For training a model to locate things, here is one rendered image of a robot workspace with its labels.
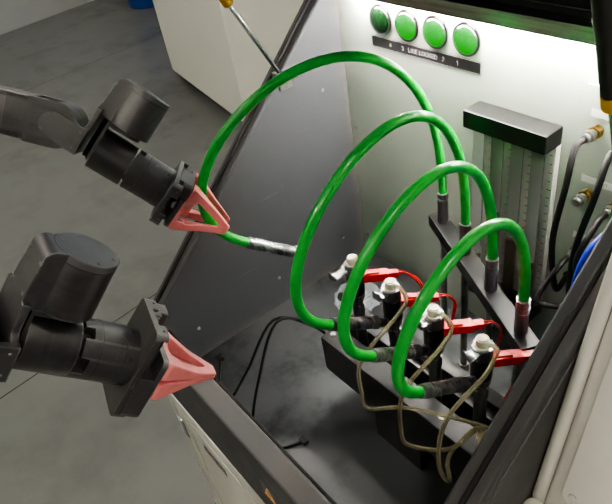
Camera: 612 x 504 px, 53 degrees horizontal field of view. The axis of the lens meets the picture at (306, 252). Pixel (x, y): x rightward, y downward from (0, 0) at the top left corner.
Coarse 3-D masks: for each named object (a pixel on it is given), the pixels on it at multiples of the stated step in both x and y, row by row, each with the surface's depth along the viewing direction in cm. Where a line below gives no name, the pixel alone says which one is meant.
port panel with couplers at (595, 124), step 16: (592, 96) 79; (592, 112) 80; (592, 128) 81; (608, 128) 80; (592, 144) 83; (608, 144) 81; (576, 160) 86; (592, 160) 84; (576, 176) 87; (592, 176) 85; (608, 176) 83; (576, 192) 89; (608, 192) 85; (576, 208) 90; (608, 208) 83; (576, 224) 92; (592, 240) 91
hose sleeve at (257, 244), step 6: (252, 240) 91; (258, 240) 91; (264, 240) 92; (252, 246) 91; (258, 246) 91; (264, 246) 92; (270, 246) 92; (276, 246) 93; (282, 246) 94; (288, 246) 94; (294, 246) 95; (270, 252) 93; (276, 252) 93; (282, 252) 94; (288, 252) 94; (294, 252) 95
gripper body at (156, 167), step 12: (144, 156) 81; (132, 168) 80; (144, 168) 81; (156, 168) 81; (168, 168) 83; (180, 168) 84; (132, 180) 80; (144, 180) 81; (156, 180) 81; (168, 180) 82; (132, 192) 82; (144, 192) 81; (156, 192) 81; (168, 192) 79; (180, 192) 79; (156, 204) 83; (156, 216) 80
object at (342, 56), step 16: (304, 64) 79; (320, 64) 80; (384, 64) 83; (272, 80) 79; (288, 80) 79; (256, 96) 79; (416, 96) 88; (240, 112) 79; (224, 128) 80; (432, 128) 92; (208, 160) 81; (208, 176) 83; (240, 240) 90
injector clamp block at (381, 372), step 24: (336, 336) 103; (384, 336) 102; (336, 360) 103; (408, 360) 97; (384, 384) 94; (432, 408) 89; (384, 432) 102; (408, 432) 95; (432, 432) 88; (456, 432) 86; (408, 456) 99; (432, 456) 99; (456, 456) 86
